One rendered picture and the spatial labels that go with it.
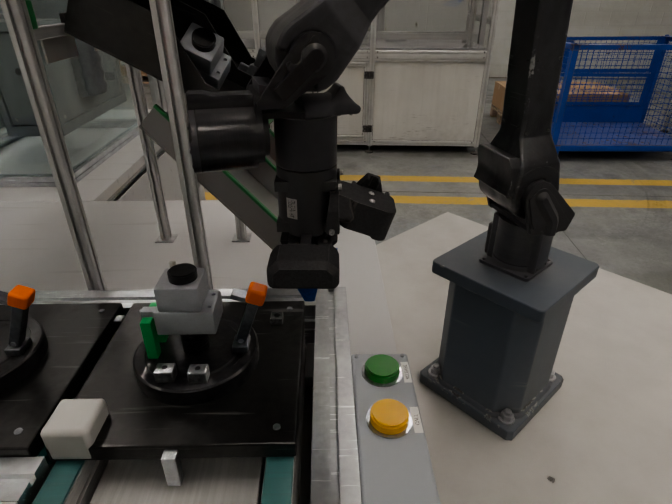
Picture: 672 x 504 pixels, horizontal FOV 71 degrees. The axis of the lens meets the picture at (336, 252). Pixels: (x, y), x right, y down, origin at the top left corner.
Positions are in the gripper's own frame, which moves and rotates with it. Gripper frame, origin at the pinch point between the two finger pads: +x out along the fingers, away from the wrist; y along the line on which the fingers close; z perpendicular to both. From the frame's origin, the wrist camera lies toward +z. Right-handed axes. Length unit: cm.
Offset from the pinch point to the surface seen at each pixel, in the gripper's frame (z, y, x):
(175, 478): -12.6, -13.5, 15.2
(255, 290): -5.7, -0.8, 1.7
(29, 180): -84, 84, 22
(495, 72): 286, 832, 100
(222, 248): -22, 47, 23
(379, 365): 8.0, -1.5, 11.6
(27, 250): -63, 47, 23
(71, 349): -29.2, 1.6, 12.1
